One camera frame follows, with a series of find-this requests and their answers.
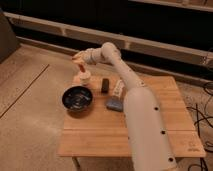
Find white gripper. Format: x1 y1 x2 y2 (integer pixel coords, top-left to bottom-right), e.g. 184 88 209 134
72 50 91 65

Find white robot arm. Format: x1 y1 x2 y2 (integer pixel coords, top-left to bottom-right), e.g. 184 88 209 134
72 42 179 171

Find small black block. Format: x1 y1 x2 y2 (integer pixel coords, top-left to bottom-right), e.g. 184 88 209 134
101 78 109 93

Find black bowl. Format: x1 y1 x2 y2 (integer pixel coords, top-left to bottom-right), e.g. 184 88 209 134
62 86 93 112

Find blue sponge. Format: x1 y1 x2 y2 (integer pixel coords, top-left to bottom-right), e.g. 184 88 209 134
106 98 123 112

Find grey cabinet corner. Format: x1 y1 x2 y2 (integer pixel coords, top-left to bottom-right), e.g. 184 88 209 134
0 9 20 63

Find wooden table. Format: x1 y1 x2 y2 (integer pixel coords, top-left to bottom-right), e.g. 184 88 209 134
58 76 206 158

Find black cables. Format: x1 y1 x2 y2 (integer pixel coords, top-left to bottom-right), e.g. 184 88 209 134
185 46 213 171

